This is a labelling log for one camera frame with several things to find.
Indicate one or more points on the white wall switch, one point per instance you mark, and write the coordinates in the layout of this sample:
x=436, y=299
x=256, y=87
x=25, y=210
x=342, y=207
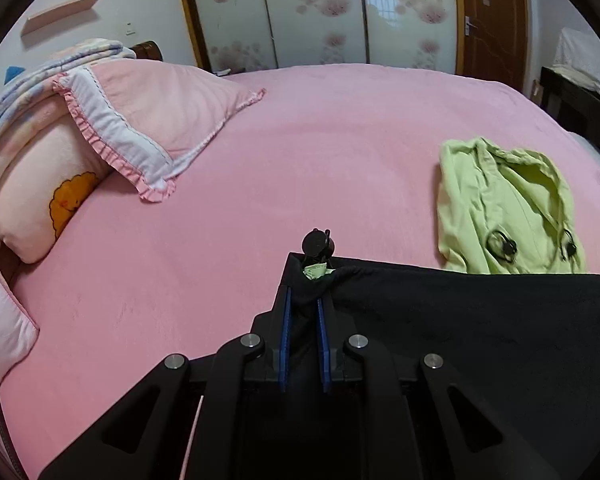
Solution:
x=129, y=29

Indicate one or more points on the brown wooden door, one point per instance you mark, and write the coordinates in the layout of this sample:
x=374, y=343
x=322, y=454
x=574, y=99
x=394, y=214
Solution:
x=494, y=25

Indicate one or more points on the pink wall shelf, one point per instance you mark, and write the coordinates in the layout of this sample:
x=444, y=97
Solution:
x=60, y=12

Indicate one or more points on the light green and black jacket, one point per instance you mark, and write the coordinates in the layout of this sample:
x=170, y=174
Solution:
x=479, y=320

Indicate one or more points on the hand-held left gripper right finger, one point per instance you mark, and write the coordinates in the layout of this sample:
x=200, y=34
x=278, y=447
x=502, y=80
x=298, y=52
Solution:
x=324, y=345

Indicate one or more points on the folded floral blanket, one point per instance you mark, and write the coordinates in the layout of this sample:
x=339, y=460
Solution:
x=30, y=85

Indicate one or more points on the wooden headboard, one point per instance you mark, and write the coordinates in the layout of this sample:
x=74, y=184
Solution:
x=150, y=51

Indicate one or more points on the pink frilled pillow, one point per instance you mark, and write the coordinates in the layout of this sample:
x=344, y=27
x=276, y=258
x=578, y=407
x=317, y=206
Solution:
x=155, y=105

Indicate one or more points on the bed with pink sheet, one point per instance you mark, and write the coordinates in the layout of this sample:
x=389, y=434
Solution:
x=280, y=170

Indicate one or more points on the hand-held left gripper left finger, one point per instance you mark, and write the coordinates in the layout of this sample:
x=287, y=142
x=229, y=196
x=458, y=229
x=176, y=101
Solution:
x=284, y=340

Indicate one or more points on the floral sliding door wardrobe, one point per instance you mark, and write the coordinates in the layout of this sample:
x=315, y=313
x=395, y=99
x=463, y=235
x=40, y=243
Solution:
x=310, y=15

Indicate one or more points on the cream pillow with orange print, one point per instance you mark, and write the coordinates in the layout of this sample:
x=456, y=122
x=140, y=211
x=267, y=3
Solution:
x=30, y=185

